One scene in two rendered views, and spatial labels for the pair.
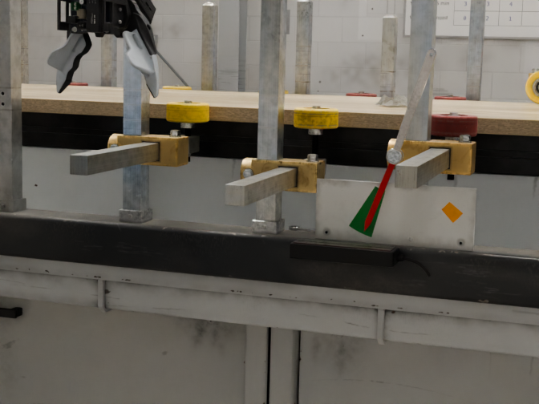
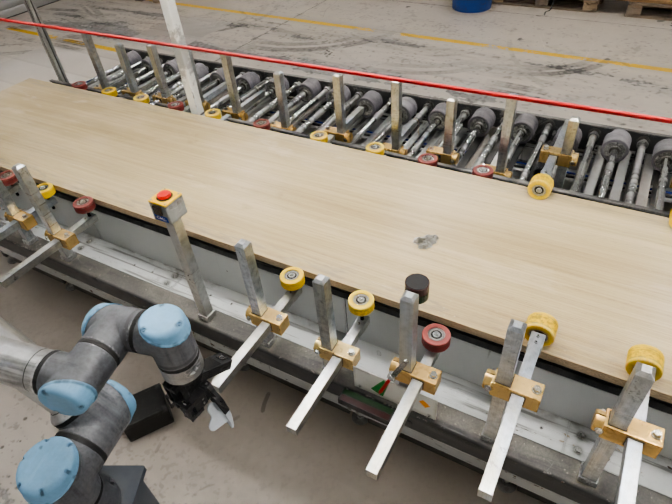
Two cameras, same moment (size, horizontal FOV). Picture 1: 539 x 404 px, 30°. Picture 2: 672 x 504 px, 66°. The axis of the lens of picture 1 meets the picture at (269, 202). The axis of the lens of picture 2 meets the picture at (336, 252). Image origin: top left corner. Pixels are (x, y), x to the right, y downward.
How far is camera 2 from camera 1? 1.33 m
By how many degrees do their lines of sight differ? 36
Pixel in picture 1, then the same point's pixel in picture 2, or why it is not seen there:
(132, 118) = (255, 308)
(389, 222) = (391, 394)
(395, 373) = not seen: hidden behind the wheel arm
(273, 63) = (324, 313)
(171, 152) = (277, 329)
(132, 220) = (265, 346)
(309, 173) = (348, 363)
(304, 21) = (396, 95)
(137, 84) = (254, 295)
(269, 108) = (324, 330)
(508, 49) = not seen: outside the picture
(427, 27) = (409, 329)
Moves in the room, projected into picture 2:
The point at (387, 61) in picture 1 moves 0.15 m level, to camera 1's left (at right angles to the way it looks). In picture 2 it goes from (448, 127) to (412, 127)
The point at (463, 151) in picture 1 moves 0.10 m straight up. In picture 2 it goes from (430, 385) to (432, 363)
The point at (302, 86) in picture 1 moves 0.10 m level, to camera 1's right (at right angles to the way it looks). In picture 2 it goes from (396, 134) to (419, 134)
